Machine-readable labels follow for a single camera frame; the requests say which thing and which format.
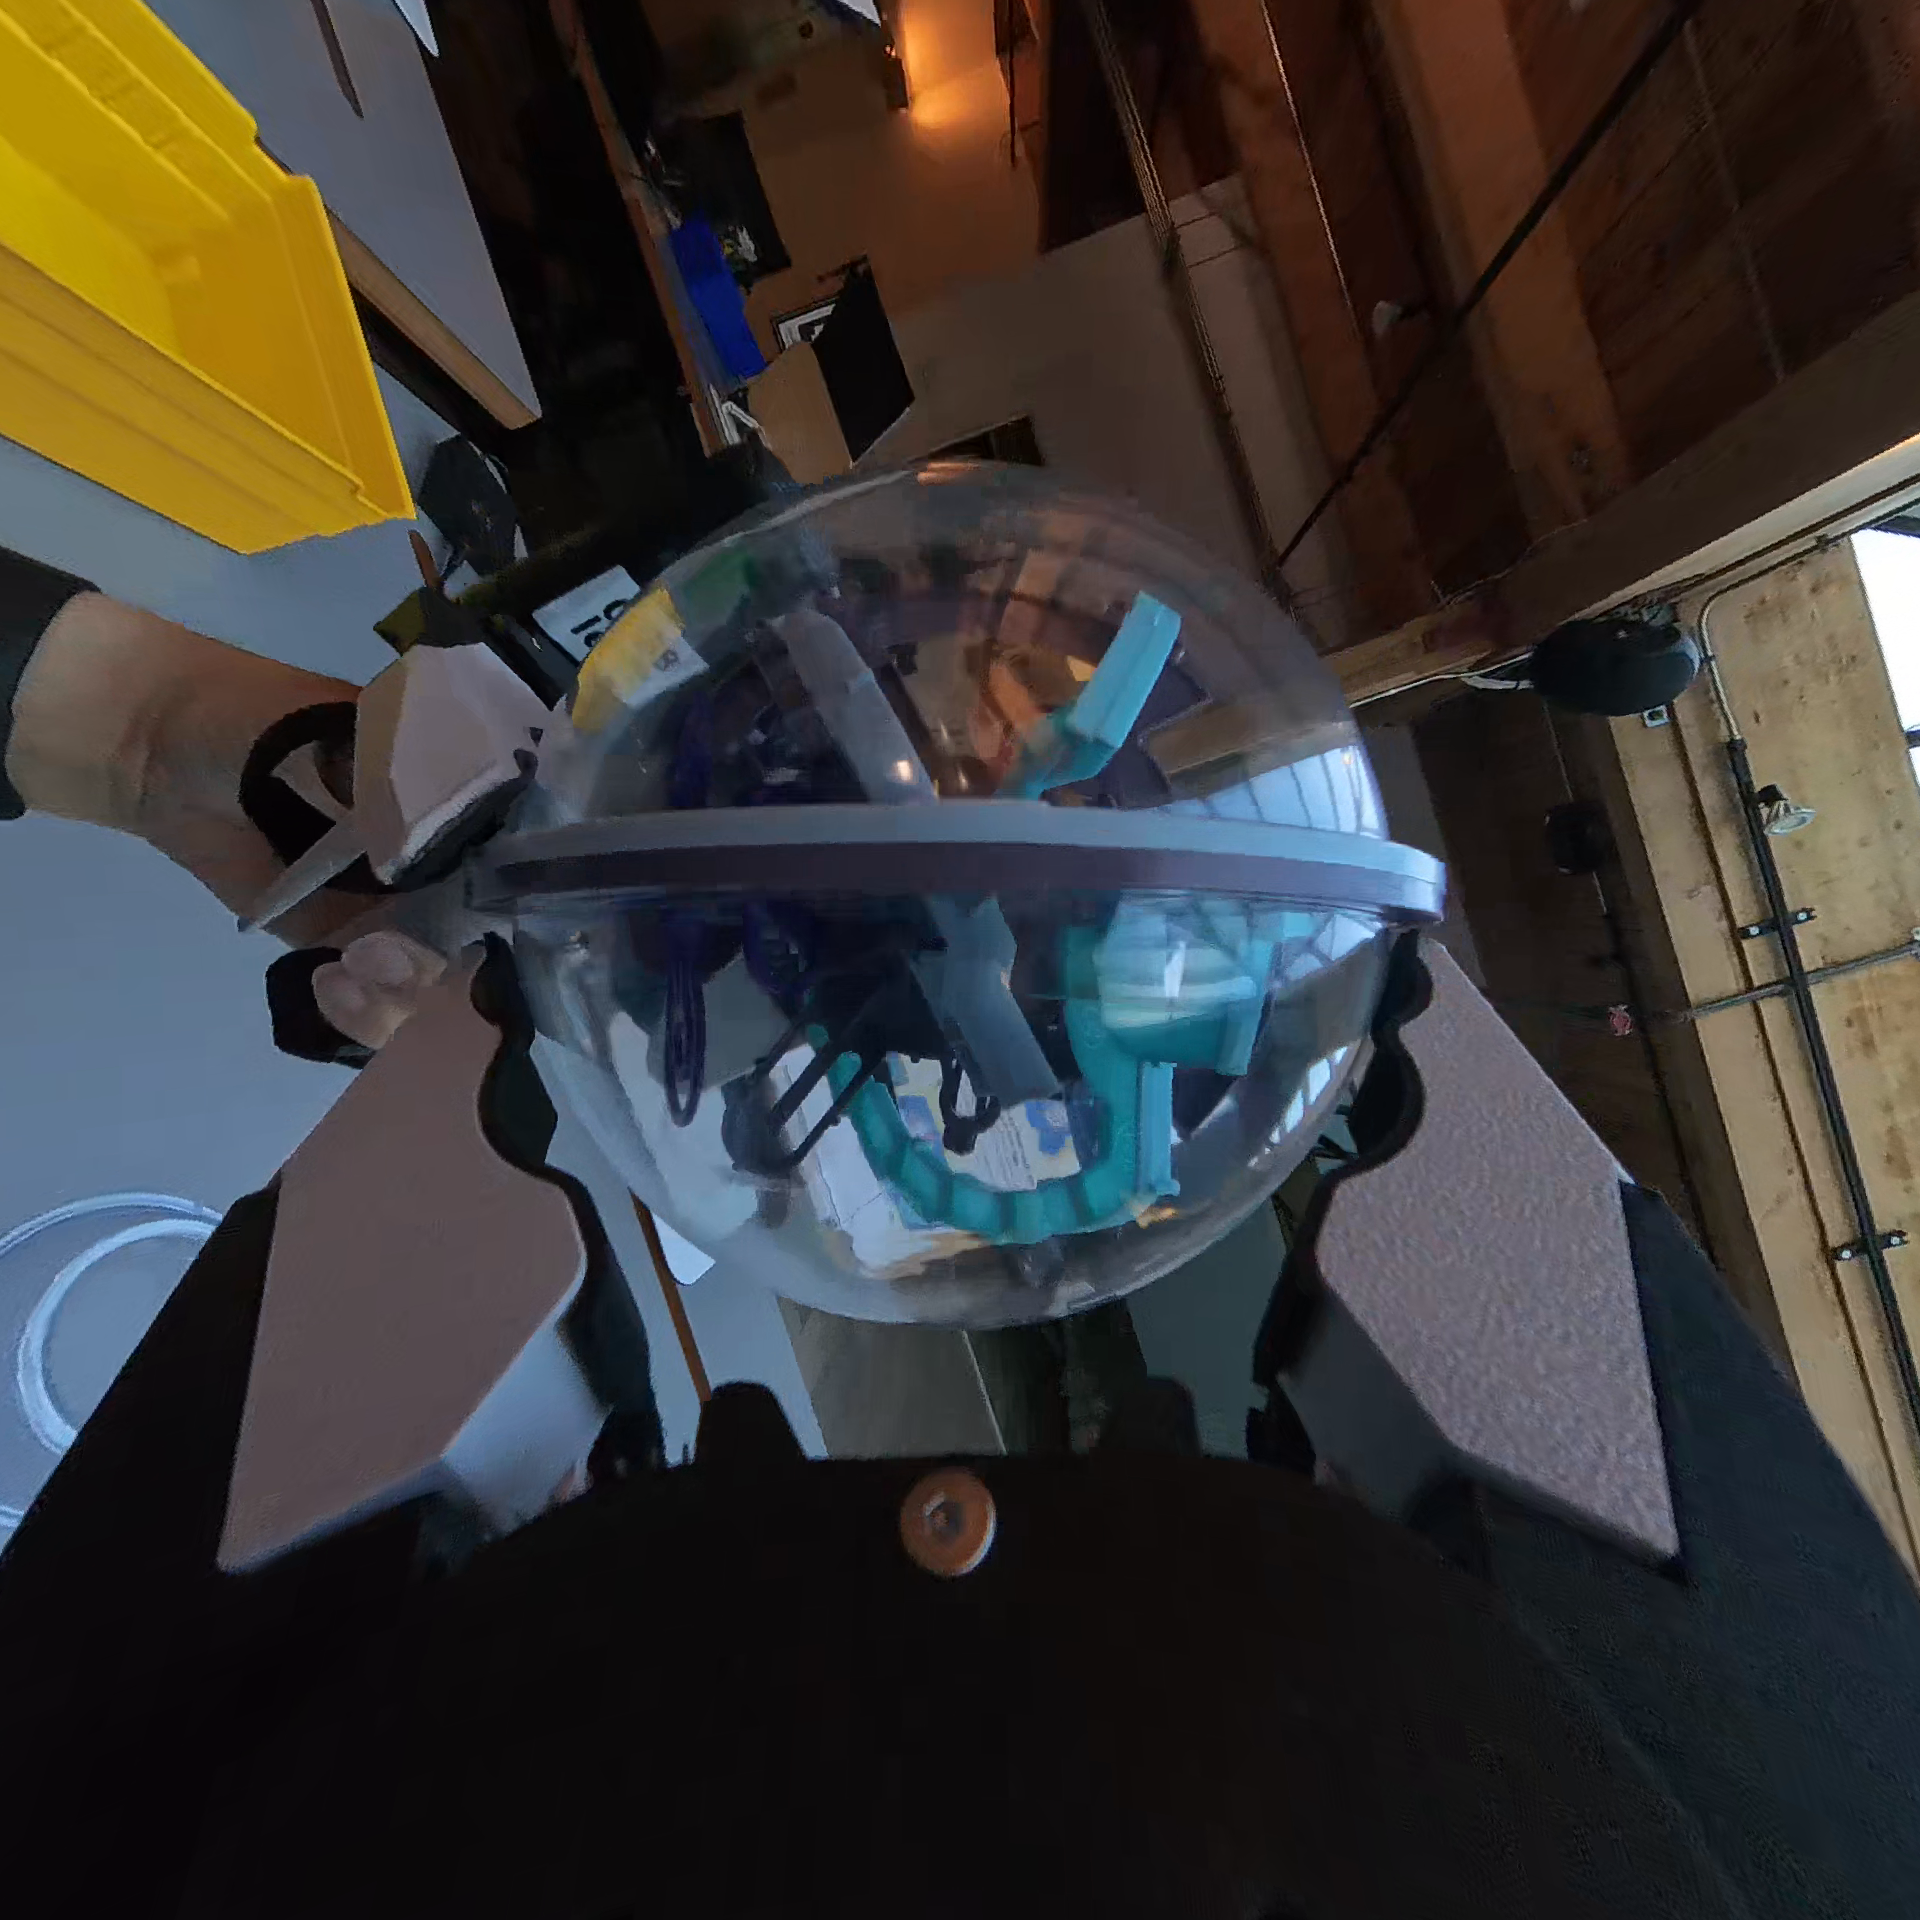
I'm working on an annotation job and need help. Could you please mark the blue plastic bin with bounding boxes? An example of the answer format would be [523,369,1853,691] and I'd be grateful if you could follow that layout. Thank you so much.
[663,209,770,387]

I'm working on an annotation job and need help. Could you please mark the person's left hand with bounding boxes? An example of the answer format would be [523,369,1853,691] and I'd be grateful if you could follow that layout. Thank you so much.
[7,590,455,1057]

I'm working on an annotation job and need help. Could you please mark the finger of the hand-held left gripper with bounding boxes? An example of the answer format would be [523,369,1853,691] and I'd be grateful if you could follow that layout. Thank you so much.
[356,642,545,889]
[236,814,395,939]

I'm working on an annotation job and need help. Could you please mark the black monitor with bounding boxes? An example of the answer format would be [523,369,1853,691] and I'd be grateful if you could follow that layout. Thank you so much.
[806,259,921,463]

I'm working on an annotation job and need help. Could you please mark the black round ceiling device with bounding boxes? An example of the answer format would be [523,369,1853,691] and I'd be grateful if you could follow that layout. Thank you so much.
[1526,615,1707,719]

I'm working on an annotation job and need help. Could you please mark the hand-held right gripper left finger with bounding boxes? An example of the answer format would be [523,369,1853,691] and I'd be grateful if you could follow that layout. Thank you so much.
[215,937,666,1578]

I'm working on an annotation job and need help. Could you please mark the clear plastic maze ball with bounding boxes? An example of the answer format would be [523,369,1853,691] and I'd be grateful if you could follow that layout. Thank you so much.
[469,460,1451,1332]

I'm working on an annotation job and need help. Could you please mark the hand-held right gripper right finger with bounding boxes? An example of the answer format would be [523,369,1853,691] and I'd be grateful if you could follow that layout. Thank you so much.
[1249,937,1681,1567]

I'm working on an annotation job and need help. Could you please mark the stacked yellow plastic bins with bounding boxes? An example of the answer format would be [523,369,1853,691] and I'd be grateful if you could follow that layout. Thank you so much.
[0,0,415,559]

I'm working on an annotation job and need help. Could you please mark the clear plastic ball stand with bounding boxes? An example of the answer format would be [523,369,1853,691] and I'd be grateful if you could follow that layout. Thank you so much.
[0,1190,231,1524]

